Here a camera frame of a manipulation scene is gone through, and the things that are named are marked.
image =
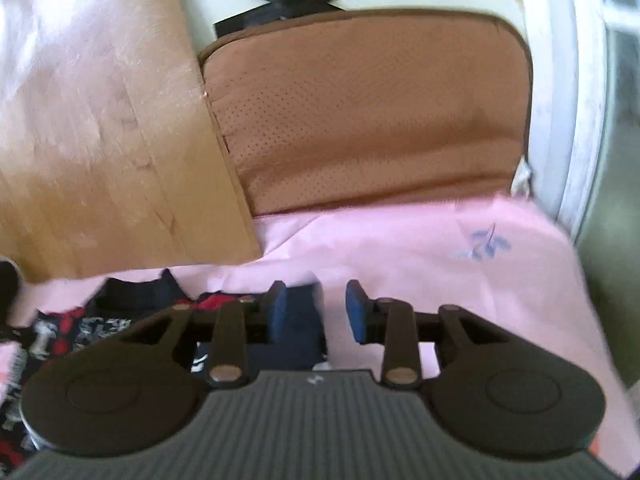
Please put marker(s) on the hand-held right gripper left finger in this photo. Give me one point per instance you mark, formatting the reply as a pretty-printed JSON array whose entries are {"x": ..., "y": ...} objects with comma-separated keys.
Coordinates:
[{"x": 278, "y": 312}]

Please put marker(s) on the wooden headboard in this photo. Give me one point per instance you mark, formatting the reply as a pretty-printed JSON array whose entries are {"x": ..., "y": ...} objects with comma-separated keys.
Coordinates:
[{"x": 100, "y": 135}]

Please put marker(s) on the black red white printed garment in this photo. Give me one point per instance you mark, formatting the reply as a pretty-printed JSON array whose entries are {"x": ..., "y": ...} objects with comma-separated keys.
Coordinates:
[{"x": 295, "y": 325}]

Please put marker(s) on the pink printed bed sheet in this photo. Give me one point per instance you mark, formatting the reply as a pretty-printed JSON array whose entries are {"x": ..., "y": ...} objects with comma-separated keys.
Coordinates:
[{"x": 425, "y": 250}]

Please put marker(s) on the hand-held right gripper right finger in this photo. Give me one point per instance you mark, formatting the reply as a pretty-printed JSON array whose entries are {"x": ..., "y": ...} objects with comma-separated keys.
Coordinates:
[{"x": 356, "y": 312}]

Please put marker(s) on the brown perforated cushion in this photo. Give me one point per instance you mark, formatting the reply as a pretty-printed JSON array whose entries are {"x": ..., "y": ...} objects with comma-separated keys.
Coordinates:
[{"x": 370, "y": 110}]

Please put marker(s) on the white frosted glass window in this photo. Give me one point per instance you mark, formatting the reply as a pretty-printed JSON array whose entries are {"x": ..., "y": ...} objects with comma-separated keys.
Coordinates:
[{"x": 590, "y": 110}]

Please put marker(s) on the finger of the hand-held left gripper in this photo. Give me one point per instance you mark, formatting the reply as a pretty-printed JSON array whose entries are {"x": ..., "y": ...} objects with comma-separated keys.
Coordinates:
[{"x": 7, "y": 290}]

